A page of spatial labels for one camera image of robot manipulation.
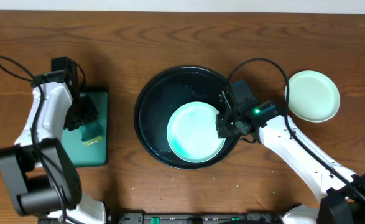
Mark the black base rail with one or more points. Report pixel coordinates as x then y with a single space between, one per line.
140 218

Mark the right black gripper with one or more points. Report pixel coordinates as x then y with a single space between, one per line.
224 125

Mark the black round tray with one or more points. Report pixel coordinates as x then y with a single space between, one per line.
162 96

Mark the black rectangular water tray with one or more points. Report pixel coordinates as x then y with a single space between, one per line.
94 154

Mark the green yellow sponge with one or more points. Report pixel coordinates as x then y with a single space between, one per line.
91 133

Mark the mint green plate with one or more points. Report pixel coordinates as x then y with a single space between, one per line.
191 132
312 96

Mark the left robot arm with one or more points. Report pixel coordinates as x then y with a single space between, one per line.
39 176

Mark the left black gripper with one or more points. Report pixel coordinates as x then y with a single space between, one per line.
84 115

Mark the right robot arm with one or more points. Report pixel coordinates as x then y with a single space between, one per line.
339 191

